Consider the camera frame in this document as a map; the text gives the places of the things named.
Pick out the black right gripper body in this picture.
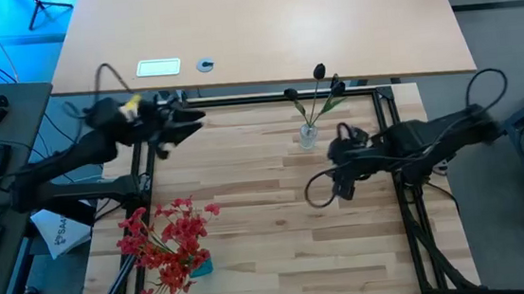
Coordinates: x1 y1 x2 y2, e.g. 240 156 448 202
324 124 383 204

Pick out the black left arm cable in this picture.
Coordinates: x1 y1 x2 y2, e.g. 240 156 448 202
91 60 136 103

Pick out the red artificial flower spray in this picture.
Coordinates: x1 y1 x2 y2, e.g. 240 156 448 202
114 204 168 264
157 215 213 271
134 260 196 294

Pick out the black tripod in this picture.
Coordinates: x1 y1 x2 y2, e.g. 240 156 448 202
25 0 77 31

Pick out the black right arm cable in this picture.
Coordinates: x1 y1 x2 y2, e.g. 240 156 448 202
461 65 511 117

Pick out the black aluminium table frame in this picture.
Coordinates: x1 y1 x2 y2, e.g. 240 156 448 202
61 74 483 294

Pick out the clear glass vase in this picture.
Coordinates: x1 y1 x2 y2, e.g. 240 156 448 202
297 121 320 151

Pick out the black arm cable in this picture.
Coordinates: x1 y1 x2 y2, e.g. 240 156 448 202
91 60 136 103
461 65 511 117

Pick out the light brown desk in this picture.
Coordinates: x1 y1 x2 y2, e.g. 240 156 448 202
42 0 478 110

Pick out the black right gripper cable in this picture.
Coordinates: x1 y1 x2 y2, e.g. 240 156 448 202
300 156 394 211

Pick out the white printed paper bag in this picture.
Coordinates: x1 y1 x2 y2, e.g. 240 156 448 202
28 204 95 262

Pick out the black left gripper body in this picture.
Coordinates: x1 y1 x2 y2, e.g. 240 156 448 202
137 98 189 161

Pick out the green artificial plant stem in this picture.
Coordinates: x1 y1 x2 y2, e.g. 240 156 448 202
152 193 224 227

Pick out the round grey desk grommet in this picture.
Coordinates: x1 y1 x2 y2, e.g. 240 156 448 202
195 56 216 74

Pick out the yellow tape tag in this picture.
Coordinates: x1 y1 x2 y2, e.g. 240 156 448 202
118 94 144 121

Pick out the teal vase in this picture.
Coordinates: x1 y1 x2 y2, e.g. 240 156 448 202
188 255 215 279

